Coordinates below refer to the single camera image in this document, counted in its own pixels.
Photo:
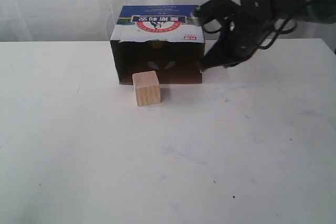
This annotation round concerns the light wooden cube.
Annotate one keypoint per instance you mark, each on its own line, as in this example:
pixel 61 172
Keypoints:
pixel 147 88

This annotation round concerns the blue white cardboard box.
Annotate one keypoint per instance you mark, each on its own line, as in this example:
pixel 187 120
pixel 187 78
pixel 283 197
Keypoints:
pixel 160 38

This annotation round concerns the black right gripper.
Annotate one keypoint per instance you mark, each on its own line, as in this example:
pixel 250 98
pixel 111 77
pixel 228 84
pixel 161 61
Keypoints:
pixel 237 42

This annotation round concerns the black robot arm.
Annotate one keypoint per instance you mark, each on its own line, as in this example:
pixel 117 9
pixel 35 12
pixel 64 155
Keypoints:
pixel 284 15

